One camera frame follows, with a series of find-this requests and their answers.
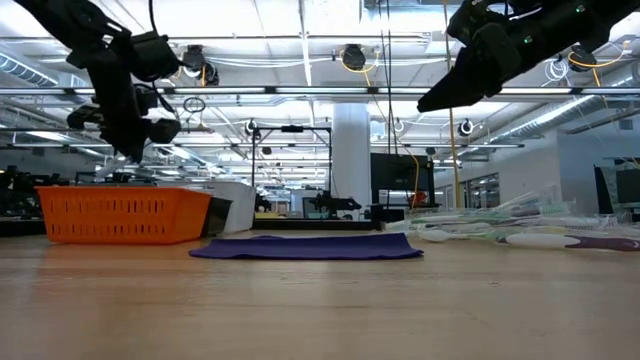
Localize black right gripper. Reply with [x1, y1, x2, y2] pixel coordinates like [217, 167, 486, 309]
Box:
[417, 0, 546, 114]

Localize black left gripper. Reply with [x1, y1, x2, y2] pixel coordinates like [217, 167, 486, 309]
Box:
[67, 69, 182, 164]

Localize black plastic bin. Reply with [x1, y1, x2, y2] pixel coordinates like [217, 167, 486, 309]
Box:
[494, 231, 640, 253]

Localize orange plastic basket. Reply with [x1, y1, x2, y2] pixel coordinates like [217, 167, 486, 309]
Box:
[35, 185, 214, 246]

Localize black monitor on stand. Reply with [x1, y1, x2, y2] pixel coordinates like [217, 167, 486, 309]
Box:
[370, 152, 435, 207]

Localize white round pillar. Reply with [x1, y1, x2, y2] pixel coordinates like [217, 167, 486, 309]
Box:
[331, 102, 373, 214]

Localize dark background workstation equipment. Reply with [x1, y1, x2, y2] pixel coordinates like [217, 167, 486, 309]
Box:
[0, 167, 66, 221]

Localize white plastic basket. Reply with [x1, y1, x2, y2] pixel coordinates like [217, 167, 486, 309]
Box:
[158, 180, 258, 235]

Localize packaged pale teal toothbrush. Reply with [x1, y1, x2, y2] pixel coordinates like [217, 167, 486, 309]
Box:
[417, 227, 501, 245]

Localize dark monitor screen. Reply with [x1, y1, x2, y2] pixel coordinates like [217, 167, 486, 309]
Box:
[593, 164, 640, 216]

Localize purple square mat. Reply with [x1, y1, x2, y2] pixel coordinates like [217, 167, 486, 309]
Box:
[188, 232, 425, 261]

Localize yellow hanging cable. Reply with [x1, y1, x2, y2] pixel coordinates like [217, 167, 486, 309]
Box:
[441, 0, 464, 209]

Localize black hanging cable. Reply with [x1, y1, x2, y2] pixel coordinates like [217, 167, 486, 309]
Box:
[378, 0, 396, 211]

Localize yellow cable behind monitor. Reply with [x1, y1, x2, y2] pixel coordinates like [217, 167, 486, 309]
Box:
[407, 152, 420, 209]

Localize black background rig frame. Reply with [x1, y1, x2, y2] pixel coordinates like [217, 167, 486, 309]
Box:
[251, 124, 334, 201]

